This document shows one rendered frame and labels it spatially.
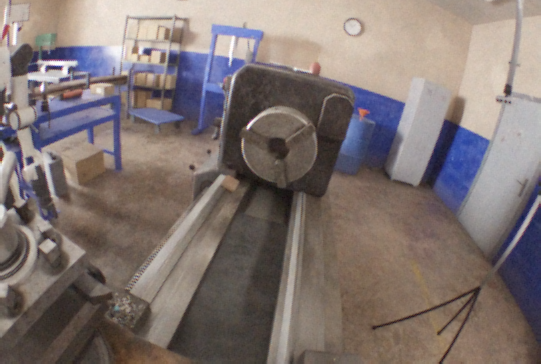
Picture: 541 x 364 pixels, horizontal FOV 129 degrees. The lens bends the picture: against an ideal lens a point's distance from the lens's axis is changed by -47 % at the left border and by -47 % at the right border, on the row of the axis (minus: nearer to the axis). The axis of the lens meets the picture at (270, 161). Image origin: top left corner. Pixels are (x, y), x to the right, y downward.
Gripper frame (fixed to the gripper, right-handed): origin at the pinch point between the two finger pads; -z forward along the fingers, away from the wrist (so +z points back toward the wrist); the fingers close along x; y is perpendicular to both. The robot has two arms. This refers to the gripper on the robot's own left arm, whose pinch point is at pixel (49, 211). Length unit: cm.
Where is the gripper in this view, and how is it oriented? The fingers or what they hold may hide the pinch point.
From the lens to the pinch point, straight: 141.2
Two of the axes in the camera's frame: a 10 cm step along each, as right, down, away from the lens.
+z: 0.1, -9.2, -3.8
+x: 10.0, 0.3, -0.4
